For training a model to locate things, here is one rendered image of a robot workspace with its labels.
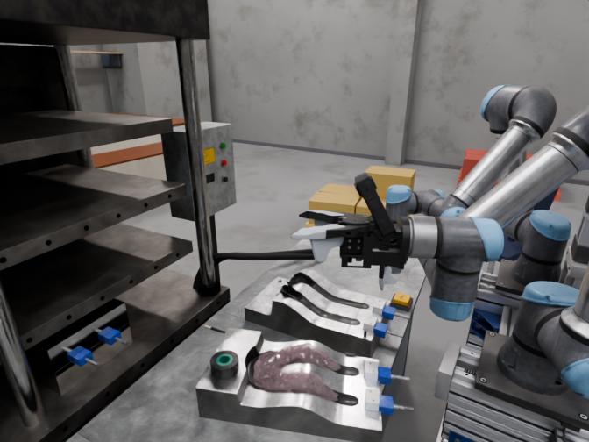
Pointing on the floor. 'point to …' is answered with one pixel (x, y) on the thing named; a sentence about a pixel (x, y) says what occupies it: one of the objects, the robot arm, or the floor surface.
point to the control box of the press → (219, 194)
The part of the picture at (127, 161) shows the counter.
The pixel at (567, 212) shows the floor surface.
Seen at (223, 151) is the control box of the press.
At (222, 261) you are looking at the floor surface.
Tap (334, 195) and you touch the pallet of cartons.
